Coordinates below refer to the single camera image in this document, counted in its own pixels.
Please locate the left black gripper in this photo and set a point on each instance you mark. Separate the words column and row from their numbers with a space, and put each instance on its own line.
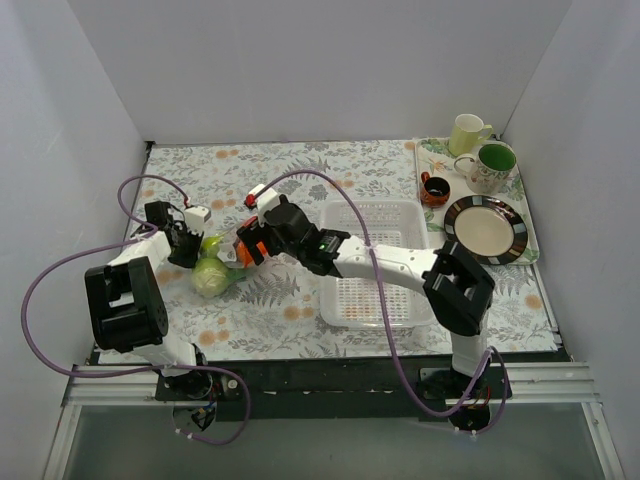
column 186, row 247

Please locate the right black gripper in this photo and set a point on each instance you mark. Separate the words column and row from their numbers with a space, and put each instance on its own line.
column 249, row 240

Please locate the clear zip top bag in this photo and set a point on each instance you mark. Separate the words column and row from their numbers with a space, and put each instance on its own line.
column 227, row 255

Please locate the fake orange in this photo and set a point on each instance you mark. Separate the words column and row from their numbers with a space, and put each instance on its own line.
column 244, row 256

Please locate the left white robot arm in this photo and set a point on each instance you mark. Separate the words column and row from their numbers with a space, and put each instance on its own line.
column 127, row 311

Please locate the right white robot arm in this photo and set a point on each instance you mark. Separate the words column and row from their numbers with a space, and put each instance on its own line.
column 457, row 287

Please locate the fake green pear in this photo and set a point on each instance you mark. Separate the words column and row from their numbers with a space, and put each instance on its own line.
column 210, row 246

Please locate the fake green cabbage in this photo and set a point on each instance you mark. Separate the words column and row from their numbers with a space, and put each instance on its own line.
column 210, row 277

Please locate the floral table mat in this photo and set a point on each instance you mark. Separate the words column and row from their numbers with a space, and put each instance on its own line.
column 274, row 313

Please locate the white plastic basket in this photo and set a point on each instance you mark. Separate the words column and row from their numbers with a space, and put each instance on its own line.
column 388, row 244

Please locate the small brown cup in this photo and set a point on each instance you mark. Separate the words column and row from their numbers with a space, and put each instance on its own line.
column 434, row 191

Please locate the floral serving tray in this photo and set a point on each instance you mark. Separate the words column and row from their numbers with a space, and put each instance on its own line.
column 432, row 156

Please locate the striped rim plate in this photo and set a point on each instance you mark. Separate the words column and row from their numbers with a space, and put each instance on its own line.
column 492, row 231

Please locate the pale yellow mug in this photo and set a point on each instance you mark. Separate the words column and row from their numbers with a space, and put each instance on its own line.
column 468, row 131

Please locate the green floral mug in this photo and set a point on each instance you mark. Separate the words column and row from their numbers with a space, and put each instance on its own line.
column 486, row 171

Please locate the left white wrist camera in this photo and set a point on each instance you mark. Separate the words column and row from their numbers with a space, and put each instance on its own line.
column 196, row 218

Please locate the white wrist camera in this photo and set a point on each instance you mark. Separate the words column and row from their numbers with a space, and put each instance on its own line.
column 262, row 199
column 196, row 218

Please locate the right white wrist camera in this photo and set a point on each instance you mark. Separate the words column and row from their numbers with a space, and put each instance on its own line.
column 262, row 199

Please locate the aluminium frame rail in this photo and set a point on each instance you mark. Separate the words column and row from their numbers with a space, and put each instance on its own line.
column 338, row 419

